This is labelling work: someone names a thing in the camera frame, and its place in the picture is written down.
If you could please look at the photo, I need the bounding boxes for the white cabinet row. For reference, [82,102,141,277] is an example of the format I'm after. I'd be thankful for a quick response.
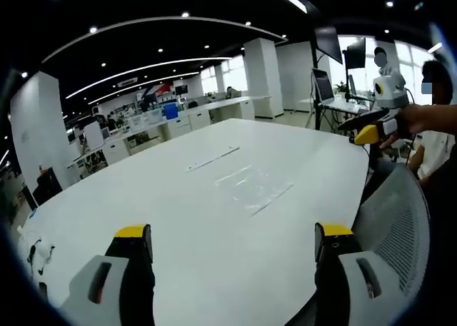
[73,96,256,170]

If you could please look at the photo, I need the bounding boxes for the blue storage box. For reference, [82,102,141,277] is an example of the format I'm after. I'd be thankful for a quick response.
[162,103,180,121]

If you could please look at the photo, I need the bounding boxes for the black monitor stand pole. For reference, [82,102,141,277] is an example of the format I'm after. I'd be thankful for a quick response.
[306,4,322,131]

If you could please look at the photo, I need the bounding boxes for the white earphones with cable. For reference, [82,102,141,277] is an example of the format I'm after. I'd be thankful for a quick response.
[25,235,56,274]

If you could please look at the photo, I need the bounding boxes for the person's right hand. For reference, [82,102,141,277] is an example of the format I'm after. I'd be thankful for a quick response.
[378,103,435,149]

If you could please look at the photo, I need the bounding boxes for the grey mesh office chair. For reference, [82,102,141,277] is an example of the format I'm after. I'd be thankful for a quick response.
[352,163,431,299]

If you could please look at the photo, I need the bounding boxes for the black monitor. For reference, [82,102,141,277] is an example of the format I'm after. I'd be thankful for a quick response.
[346,36,367,70]
[313,26,344,65]

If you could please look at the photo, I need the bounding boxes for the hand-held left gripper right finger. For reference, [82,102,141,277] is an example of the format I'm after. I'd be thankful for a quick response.
[313,222,391,326]

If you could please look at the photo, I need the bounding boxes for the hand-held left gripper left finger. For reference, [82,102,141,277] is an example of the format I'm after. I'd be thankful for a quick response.
[59,224,156,326]

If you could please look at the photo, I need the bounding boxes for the clear resealable plastic bag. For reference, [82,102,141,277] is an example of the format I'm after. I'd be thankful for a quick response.
[213,164,295,217]

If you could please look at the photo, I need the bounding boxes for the black chair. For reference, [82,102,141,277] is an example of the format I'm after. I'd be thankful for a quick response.
[32,166,64,207]

